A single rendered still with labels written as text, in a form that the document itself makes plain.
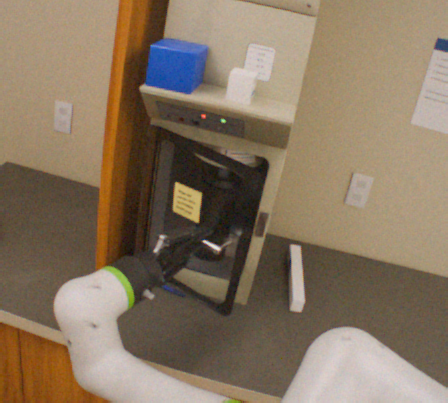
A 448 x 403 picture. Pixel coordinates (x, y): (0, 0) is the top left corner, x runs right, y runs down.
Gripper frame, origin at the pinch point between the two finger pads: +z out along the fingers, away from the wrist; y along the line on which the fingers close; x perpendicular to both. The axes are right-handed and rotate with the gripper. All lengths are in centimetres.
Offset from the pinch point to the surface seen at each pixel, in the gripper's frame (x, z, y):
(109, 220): 23.0, -4.7, -4.9
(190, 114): 8.7, 2.5, 25.8
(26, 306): 30.3, -26.4, -25.8
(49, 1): 88, 24, 36
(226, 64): 7.4, 11.0, 36.4
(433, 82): -27, 72, 36
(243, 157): 2.0, 17.1, 14.2
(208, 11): 12.9, 8.7, 47.4
